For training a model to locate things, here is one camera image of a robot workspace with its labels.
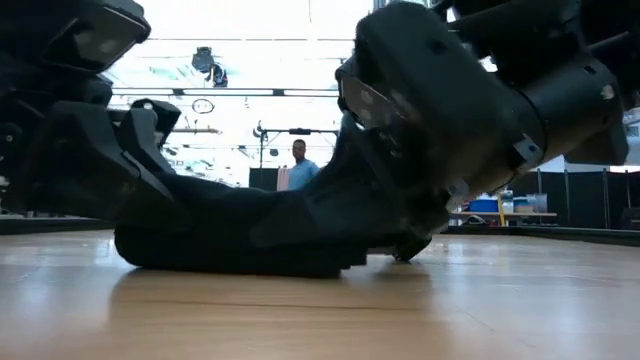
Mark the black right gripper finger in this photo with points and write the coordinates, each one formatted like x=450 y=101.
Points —
x=352 y=165
x=350 y=225

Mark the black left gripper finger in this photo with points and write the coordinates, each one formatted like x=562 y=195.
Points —
x=147 y=130
x=85 y=165

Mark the black cloth napkin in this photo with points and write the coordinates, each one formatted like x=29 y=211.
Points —
x=225 y=235

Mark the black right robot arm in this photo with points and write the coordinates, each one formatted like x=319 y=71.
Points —
x=570 y=100

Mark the person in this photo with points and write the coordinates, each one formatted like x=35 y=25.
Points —
x=301 y=170

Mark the blue plastic bin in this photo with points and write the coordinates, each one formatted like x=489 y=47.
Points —
x=484 y=206

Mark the black pipe stand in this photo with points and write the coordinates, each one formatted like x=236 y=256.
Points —
x=300 y=131

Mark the pink hanging cloth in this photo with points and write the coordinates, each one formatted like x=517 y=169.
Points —
x=283 y=179

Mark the white plastic container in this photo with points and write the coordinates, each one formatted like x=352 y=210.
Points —
x=520 y=204

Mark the long horizontal light strip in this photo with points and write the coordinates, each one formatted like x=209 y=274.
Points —
x=225 y=92

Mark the black hanging cloth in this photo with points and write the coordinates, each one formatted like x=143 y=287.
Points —
x=263 y=179

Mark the black partition panels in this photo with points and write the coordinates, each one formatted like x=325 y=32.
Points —
x=580 y=200

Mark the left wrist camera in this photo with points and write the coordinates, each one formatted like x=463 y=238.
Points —
x=100 y=35

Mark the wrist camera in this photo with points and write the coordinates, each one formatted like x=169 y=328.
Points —
x=425 y=60
x=100 y=35

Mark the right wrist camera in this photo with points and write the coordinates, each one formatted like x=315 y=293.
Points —
x=425 y=60

